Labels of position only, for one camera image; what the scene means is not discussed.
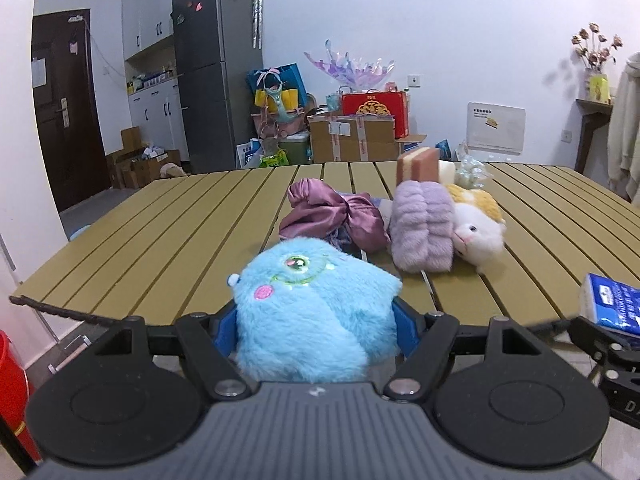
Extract blue tissue pack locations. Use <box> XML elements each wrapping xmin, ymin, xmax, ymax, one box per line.
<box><xmin>580</xmin><ymin>273</ymin><xmax>640</xmax><ymax>339</ymax></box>

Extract blue plush toy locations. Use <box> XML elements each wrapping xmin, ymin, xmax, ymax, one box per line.
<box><xmin>228</xmin><ymin>237</ymin><xmax>401</xmax><ymax>382</ymax></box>

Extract lilac fluffy headband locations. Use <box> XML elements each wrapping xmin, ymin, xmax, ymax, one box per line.
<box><xmin>388</xmin><ymin>180</ymin><xmax>454</xmax><ymax>273</ymax></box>

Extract white yellow plush hamster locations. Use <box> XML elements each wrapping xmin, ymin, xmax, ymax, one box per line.
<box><xmin>445</xmin><ymin>184</ymin><xmax>506</xmax><ymax>273</ymax></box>

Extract purple satin bow scrunchie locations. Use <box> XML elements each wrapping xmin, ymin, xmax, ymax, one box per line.
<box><xmin>279</xmin><ymin>178</ymin><xmax>392</xmax><ymax>252</ymax></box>

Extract pink brown sponge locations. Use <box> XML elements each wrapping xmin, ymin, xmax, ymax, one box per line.
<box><xmin>396</xmin><ymin>148</ymin><xmax>440</xmax><ymax>184</ymax></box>

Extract folding slatted camping table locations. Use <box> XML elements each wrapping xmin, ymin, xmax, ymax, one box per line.
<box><xmin>13</xmin><ymin>162</ymin><xmax>639</xmax><ymax>326</ymax></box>

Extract white floor squeegee mop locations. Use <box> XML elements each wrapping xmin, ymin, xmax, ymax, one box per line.
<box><xmin>0</xmin><ymin>236</ymin><xmax>91</xmax><ymax>375</ymax></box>

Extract white foam tape roll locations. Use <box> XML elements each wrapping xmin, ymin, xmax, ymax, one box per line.
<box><xmin>438</xmin><ymin>160</ymin><xmax>457</xmax><ymax>185</ymax></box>

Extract crumpled clear plastic bag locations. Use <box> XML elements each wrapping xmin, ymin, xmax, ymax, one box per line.
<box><xmin>454</xmin><ymin>155</ymin><xmax>492</xmax><ymax>190</ymax></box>

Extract light blue stool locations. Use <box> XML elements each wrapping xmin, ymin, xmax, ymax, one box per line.
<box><xmin>68</xmin><ymin>224</ymin><xmax>91</xmax><ymax>242</ymax></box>

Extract green snack bag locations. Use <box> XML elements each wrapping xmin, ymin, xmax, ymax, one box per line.
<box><xmin>259</xmin><ymin>148</ymin><xmax>290</xmax><ymax>168</ymax></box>

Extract open cardboard boxes by door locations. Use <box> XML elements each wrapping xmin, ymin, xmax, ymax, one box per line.
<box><xmin>105</xmin><ymin>127</ymin><xmax>181</xmax><ymax>190</ymax></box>

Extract large taped cardboard box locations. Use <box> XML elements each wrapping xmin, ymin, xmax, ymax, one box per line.
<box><xmin>308</xmin><ymin>115</ymin><xmax>400</xmax><ymax>164</ymax></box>

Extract red plastic bucket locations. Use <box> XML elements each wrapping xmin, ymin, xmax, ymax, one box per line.
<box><xmin>0</xmin><ymin>332</ymin><xmax>41</xmax><ymax>462</ymax></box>

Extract red gift box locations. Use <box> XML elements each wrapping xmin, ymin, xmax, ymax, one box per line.
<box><xmin>341</xmin><ymin>91</ymin><xmax>409</xmax><ymax>139</ymax></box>

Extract cream hooded jacket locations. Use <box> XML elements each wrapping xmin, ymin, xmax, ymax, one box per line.
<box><xmin>608</xmin><ymin>52</ymin><xmax>640</xmax><ymax>207</ymax></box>

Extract dark wooden side table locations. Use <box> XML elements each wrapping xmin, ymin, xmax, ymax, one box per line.
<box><xmin>574</xmin><ymin>99</ymin><xmax>613</xmax><ymax>174</ymax></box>

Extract blue gift bag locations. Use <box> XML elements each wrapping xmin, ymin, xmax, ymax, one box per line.
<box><xmin>246</xmin><ymin>63</ymin><xmax>307</xmax><ymax>113</ymax></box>

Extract dark brown door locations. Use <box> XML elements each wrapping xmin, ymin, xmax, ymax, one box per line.
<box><xmin>32</xmin><ymin>9</ymin><xmax>111</xmax><ymax>211</ymax></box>

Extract iridescent flower bouquet wrap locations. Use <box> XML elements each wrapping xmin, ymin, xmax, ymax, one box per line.
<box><xmin>304</xmin><ymin>39</ymin><xmax>395</xmax><ymax>91</ymax></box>

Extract dried flowers in vase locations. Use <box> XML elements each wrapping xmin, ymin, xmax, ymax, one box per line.
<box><xmin>570</xmin><ymin>23</ymin><xmax>623</xmax><ymax>73</ymax></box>

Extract white kitchen cabinets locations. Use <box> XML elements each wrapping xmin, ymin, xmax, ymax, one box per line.
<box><xmin>122</xmin><ymin>0</ymin><xmax>190</xmax><ymax>162</ymax></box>

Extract dark grey refrigerator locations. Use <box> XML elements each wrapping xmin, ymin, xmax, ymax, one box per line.
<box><xmin>171</xmin><ymin>0</ymin><xmax>264</xmax><ymax>174</ymax></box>

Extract white wall heater panel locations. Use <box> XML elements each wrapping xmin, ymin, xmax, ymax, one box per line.
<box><xmin>466</xmin><ymin>102</ymin><xmax>526</xmax><ymax>155</ymax></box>

